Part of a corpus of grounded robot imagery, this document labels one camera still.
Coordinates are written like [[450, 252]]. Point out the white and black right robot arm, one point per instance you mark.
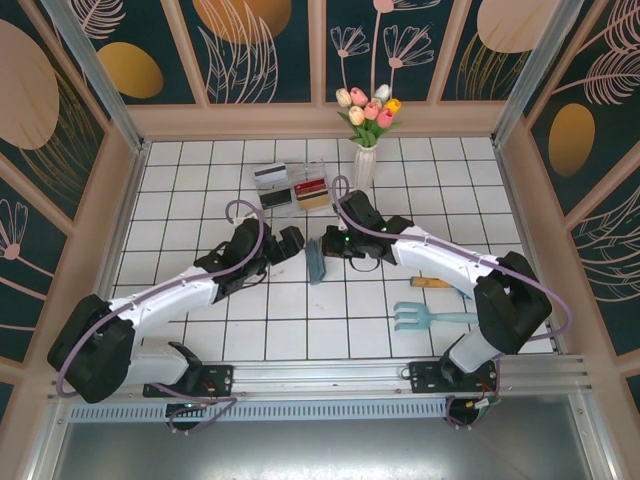
[[440, 260]]

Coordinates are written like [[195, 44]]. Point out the clear acrylic organizer box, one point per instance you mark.
[[312, 167]]

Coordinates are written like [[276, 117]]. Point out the gold card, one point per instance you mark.
[[314, 201]]

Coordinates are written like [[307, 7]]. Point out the light blue garden fork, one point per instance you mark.
[[415, 317]]

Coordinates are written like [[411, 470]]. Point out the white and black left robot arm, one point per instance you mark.
[[165, 300]]

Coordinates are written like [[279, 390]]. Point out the silver magnetic stripe card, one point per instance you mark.
[[270, 172]]

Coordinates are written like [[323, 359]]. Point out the teal leather card holder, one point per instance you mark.
[[316, 267]]

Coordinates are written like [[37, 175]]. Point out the dark red card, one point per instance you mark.
[[310, 186]]

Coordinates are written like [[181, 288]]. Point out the aluminium corner post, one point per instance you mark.
[[535, 70], [100, 80]]

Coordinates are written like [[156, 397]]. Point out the artificial tulip bouquet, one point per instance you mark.
[[370, 112]]

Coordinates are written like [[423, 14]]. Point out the plain black card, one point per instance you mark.
[[276, 200]]

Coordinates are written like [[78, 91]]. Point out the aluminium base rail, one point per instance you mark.
[[320, 372]]

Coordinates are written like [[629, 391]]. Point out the white ribbed vase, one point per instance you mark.
[[365, 170]]

